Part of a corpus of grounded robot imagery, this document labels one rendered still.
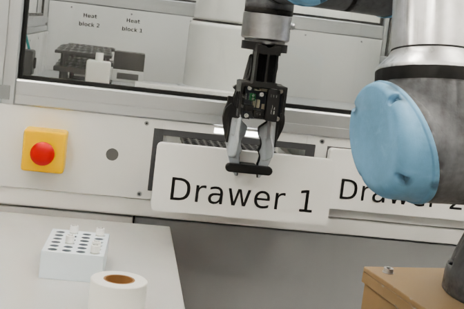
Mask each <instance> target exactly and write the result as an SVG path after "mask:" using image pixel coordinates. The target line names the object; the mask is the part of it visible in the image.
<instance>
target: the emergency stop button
mask: <svg viewBox="0 0 464 309"><path fill-rule="evenodd" d="M54 156H55V151H54V148H53V147H52V146H51V145H50V144H49V143H46V142H43V141H42V142H38V143H36V144H35V145H34V146H33V147H32V148H31V151H30V158H31V159H32V161H33V162H34V163H35V164H37V165H39V166H46V165H48V164H49V163H51V162H52V160H53V159H54Z"/></svg>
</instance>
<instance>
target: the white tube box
mask: <svg viewBox="0 0 464 309"><path fill-rule="evenodd" d="M69 234H70V230H62V229H55V228H53V229H52V231H51V233H50V235H49V237H48V238H47V240H46V242H45V244H44V246H43V248H42V250H41V257H40V264H39V278H44V279H58V280H66V281H81V282H89V283H90V278H91V276H92V275H93V274H95V273H97V272H103V271H104V269H105V266H106V260H107V256H108V243H109V236H110V234H106V233H104V236H103V237H97V236H96V232H84V231H78V234H77V235H74V236H75V242H74V244H66V235H69ZM70 235H72V234H70ZM94 240H98V241H101V248H100V251H99V254H98V255H96V254H91V253H90V248H91V245H92V241H94Z"/></svg>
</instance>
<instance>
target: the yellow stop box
mask: <svg viewBox="0 0 464 309"><path fill-rule="evenodd" d="M42 141H43V142H46V143H49V144H50V145H51V146H52V147H53V148H54V151H55V156H54V159H53V160H52V162H51V163H49V164H48V165H46V166H39V165H37V164H35V163H34V162H33V161H32V159H31V158H30V151H31V148H32V147H33V146H34V145H35V144H36V143H38V142H42ZM67 144H68V131H67V130H61V129H54V128H40V127H34V126H28V127H27V128H26V129H25V130H24V133H23V148H22V156H21V169H22V170H26V171H33V172H47V173H55V174H62V173H63V171H64V169H65V165H66V152H67Z"/></svg>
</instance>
